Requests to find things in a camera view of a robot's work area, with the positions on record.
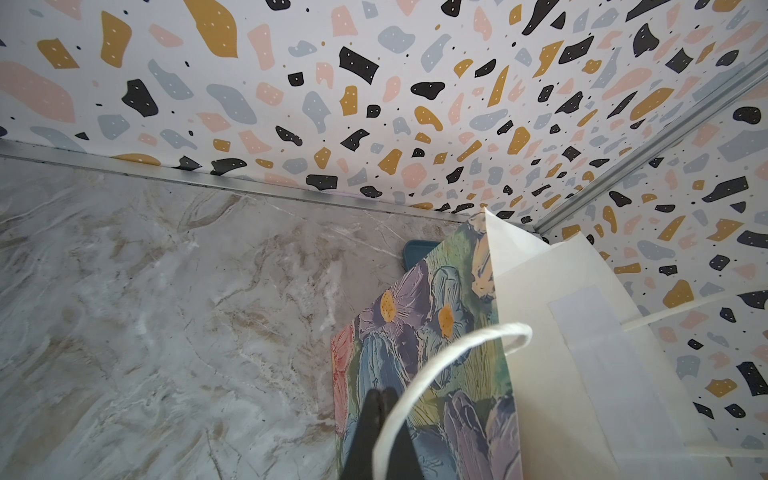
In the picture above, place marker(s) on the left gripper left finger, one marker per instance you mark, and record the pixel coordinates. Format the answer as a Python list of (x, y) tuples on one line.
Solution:
[(358, 464)]

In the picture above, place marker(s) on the floral paper bag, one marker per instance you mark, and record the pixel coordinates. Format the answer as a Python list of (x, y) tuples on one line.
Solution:
[(517, 359)]

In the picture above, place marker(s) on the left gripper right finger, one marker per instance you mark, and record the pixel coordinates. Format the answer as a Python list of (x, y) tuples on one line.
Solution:
[(403, 463)]

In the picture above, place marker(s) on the teal tray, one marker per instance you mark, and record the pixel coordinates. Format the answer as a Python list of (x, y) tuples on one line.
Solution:
[(416, 250)]

